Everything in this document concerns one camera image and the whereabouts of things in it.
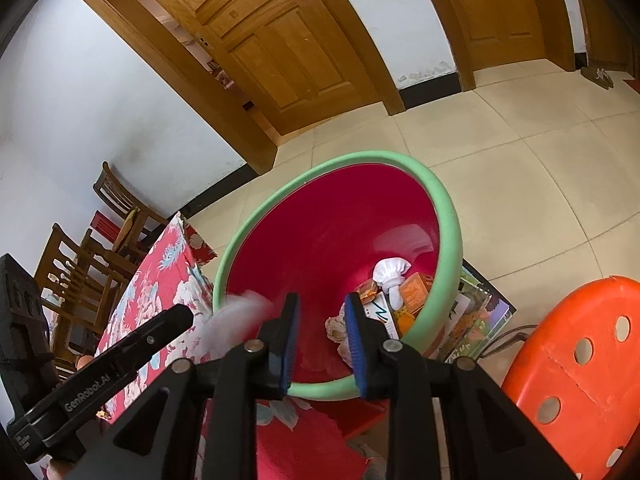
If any white sock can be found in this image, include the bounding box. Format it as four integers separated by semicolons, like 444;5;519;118
372;257;413;311

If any wooden door frame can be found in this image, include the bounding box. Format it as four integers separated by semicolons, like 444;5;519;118
72;0;406;176
410;0;576;91

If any open wooden door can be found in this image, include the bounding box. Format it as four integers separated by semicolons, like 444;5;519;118
131;0;386;136

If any closed wooden door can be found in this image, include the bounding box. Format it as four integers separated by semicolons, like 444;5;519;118
432;0;548;63

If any red plastic stand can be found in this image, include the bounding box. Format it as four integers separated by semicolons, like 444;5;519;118
320;397;391;441

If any orange plastic stool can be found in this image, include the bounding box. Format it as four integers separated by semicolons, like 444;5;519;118
477;275;640;480

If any red basin with green rim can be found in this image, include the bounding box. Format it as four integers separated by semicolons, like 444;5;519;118
212;150;462;402

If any low wooden panel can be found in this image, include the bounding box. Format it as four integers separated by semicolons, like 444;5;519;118
570;0;635;73

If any white cardboard box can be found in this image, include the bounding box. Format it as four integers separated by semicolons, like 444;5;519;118
362;295;401;341

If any orange snack packet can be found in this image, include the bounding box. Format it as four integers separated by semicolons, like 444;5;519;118
356;277;386;303

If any orange plastic bag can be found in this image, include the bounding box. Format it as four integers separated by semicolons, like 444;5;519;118
392;310;421;338

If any wooden chair with cushion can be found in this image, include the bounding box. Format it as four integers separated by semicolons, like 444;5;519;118
92;161;171;248

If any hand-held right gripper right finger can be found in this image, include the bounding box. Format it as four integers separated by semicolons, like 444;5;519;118
344;291;577;480

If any wooden dining chair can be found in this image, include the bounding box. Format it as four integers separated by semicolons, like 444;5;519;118
34;260;101;361
50;223;143;311

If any orange cardboard box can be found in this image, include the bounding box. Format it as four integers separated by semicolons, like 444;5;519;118
400;272;433;318

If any large paper ball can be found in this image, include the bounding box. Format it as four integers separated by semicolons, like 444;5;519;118
324;302;353;361

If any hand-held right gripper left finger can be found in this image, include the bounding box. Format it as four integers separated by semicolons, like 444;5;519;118
64;292;302;480

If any red flat object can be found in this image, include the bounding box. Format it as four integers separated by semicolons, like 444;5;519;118
91;212;118;241

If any colourful printed cardboard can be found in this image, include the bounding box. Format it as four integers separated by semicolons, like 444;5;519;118
435;259;516;361

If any white tissue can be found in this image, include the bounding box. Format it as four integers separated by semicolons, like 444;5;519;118
197;290;276;361

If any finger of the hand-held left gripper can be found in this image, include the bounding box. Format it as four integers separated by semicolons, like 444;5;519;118
27;304;195;448

